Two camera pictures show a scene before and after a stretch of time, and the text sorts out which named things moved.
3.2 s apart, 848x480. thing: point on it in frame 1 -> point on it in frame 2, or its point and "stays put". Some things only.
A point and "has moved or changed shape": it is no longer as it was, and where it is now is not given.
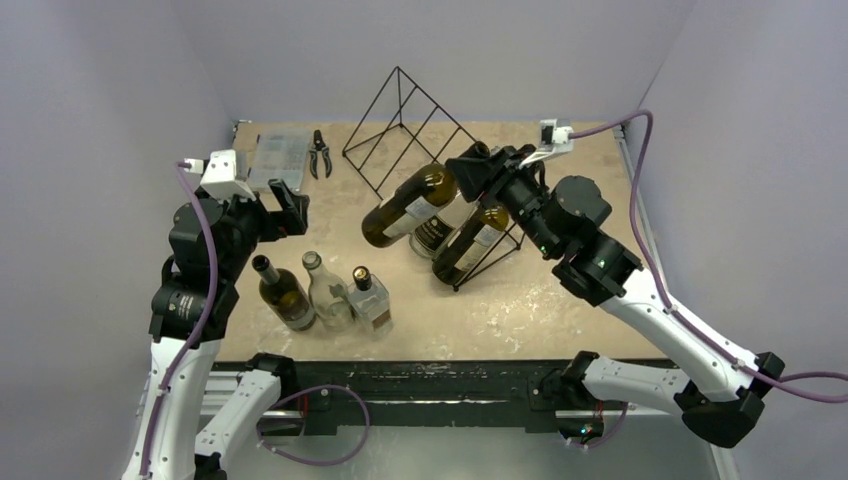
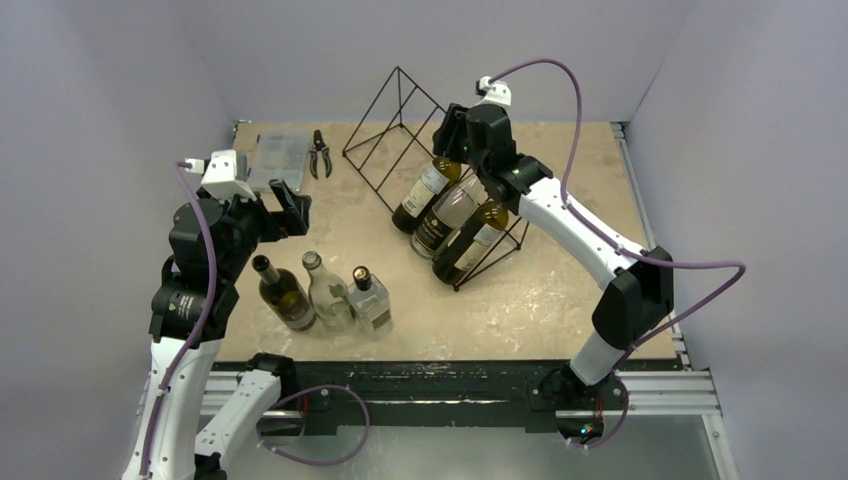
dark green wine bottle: [419, 194] has moved or changed shape
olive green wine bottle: [450, 265] stays put
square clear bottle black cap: [370, 304] stays put
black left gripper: [293, 207] stays put
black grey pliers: [319, 146] stays put
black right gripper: [497, 175] -> [454, 132]
